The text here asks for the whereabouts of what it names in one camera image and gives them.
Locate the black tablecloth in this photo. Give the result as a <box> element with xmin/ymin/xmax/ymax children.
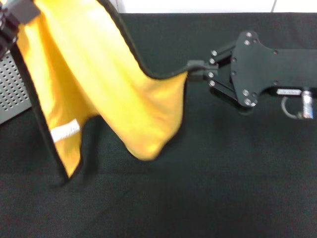
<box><xmin>0</xmin><ymin>12</ymin><xmax>317</xmax><ymax>238</ymax></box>

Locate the yellow grey towel black trim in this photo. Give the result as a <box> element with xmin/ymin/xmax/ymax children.
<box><xmin>11</xmin><ymin>0</ymin><xmax>191</xmax><ymax>186</ymax></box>

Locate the grey perforated storage box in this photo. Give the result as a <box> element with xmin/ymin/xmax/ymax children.
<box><xmin>0</xmin><ymin>53</ymin><xmax>34</xmax><ymax>124</ymax></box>

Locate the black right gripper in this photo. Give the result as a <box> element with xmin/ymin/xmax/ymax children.
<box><xmin>188</xmin><ymin>31</ymin><xmax>317</xmax><ymax>116</ymax></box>

